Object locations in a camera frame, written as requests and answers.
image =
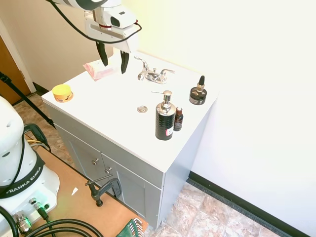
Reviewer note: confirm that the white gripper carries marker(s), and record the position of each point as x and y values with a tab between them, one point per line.
108	34

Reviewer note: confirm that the white door frame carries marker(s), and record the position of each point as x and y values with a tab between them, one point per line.
18	59

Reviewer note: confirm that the chrome cabinet knob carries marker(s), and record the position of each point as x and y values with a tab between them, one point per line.
107	170
95	162

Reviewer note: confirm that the black round jar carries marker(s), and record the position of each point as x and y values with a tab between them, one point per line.
197	97

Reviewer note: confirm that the pink wipes pack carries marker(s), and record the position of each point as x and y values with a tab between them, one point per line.
100	70

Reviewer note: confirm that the grey vanity cabinet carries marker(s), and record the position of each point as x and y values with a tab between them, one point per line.
138	190

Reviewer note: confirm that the chrome sink drain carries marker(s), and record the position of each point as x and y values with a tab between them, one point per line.
142	108

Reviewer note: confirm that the long black baseboard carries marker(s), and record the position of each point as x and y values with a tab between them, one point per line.
247	205

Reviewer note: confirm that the short black baseboard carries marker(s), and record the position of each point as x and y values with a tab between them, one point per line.
40	88

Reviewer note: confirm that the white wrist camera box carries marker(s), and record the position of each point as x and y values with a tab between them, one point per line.
122	17

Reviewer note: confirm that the brown wooden door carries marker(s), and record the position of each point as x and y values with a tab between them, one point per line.
10	71

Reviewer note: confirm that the white paper scrap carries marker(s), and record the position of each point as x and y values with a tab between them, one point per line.
74	191

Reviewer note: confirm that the green hex key set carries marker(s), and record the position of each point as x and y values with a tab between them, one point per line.
130	228

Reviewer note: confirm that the black tripod leg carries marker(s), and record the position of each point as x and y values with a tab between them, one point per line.
27	100

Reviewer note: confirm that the chrome sink faucet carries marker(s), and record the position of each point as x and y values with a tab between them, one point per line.
149	76

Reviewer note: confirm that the small brown bottle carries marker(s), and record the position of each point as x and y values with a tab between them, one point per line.
178	121

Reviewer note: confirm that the white sink countertop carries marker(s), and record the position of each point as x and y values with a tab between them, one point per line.
111	108

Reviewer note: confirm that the black C-clamp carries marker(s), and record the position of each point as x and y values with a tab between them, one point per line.
103	188

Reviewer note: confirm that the yellow round jar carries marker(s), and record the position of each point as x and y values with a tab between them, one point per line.
63	93

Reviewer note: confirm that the dropper bottle black cap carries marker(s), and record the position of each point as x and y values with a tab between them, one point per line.
201	84

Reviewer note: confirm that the black chrome soap dispenser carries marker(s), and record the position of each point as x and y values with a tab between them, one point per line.
164	121

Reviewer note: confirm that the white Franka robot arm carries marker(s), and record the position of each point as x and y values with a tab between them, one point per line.
14	158

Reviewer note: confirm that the brown wooden mounting board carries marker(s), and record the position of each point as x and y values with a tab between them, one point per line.
81	212

